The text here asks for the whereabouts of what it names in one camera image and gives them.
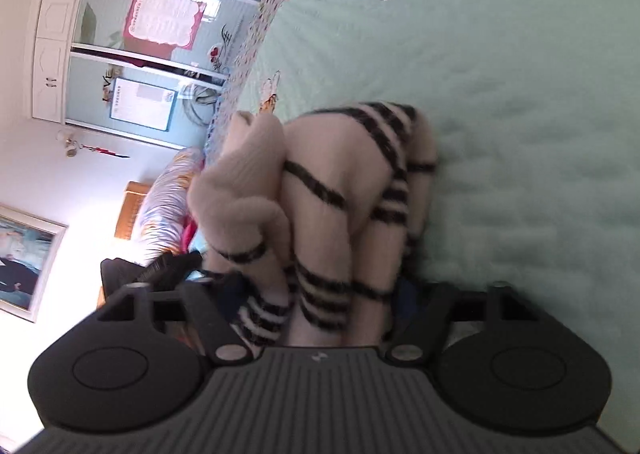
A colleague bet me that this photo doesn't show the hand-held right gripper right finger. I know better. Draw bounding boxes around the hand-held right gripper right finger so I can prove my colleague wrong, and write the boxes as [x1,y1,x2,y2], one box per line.
[387,281,541,365]

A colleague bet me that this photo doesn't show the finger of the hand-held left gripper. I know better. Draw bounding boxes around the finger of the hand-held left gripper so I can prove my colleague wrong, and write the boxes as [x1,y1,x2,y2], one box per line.
[170,253,206,281]

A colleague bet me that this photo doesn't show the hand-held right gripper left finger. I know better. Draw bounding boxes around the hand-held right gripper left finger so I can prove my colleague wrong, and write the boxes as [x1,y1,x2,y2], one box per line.
[95,280,253,366]

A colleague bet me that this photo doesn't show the white black-striped knit sweater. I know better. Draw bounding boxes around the white black-striped knit sweater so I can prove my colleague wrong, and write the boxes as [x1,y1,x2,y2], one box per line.
[187,103,441,350]

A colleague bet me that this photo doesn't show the magenta blanket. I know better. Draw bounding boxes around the magenta blanket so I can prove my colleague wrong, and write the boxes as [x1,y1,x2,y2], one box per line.
[181,221,201,255]

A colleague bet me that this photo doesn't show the wooden headboard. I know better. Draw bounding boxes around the wooden headboard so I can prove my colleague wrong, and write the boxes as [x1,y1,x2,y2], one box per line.
[97,181,152,309]

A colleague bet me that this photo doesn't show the floral pillow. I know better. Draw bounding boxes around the floral pillow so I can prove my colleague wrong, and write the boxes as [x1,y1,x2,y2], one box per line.
[136,146,206,265]

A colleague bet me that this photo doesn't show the framed wedding photo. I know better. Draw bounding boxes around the framed wedding photo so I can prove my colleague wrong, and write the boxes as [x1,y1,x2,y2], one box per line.
[0,204,68,324]

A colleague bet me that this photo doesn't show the red hanging ornament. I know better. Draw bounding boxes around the red hanging ornament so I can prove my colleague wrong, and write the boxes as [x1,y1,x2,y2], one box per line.
[75,144,130,160]

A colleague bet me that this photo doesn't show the electric fan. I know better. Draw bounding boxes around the electric fan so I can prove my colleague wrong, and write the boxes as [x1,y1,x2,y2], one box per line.
[181,84,226,125]

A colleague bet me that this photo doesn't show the white sliding-door wardrobe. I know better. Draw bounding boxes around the white sliding-door wardrobe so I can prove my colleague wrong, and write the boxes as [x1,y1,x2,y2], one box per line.
[30,0,311,150]

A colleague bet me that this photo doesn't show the teal bee-print quilted blanket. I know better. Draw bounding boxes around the teal bee-print quilted blanket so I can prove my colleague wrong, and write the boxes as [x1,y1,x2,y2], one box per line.
[195,0,640,415]

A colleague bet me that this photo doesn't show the wall lamp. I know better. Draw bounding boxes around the wall lamp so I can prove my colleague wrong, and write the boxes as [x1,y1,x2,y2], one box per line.
[57,130,83,157]

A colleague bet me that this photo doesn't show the blue-bordered wall poster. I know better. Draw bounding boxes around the blue-bordered wall poster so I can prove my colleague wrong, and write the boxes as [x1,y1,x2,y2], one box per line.
[107,76,177,131]

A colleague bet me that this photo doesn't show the pink-bordered wall poster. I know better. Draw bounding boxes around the pink-bordered wall poster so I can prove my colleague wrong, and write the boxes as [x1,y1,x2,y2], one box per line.
[124,0,207,51]

